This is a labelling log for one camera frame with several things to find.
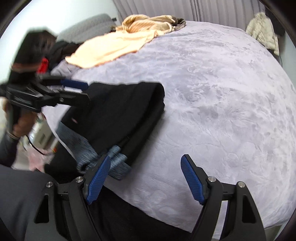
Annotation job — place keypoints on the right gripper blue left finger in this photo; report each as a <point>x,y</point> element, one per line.
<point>82,192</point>

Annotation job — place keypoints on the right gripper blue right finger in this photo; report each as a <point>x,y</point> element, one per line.
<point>208,191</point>

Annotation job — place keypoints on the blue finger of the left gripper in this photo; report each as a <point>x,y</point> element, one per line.
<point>75,84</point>
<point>73,98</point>

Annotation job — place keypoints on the black pants grey waistband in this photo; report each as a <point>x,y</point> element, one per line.
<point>116,122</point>

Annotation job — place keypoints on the left hand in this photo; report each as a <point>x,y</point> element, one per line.
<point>23,126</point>

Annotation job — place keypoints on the red garment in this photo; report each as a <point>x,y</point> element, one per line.
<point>43,68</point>

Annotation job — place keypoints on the peach cloth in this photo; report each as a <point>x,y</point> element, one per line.
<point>103,49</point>

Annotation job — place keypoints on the black clothes pile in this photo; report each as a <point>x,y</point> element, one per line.
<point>59,51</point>

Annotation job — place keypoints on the lavender fleece bed blanket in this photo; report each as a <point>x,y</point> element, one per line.
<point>228,104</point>

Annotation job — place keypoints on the tan striped garment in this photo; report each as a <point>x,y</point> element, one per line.
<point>163,23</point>

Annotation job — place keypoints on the beige puffer jacket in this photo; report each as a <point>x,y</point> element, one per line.
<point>261,29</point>

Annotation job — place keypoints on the grey curtain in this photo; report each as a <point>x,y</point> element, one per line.
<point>233,13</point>

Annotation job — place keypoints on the black hanging coat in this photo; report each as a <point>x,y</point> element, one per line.
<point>278,28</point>

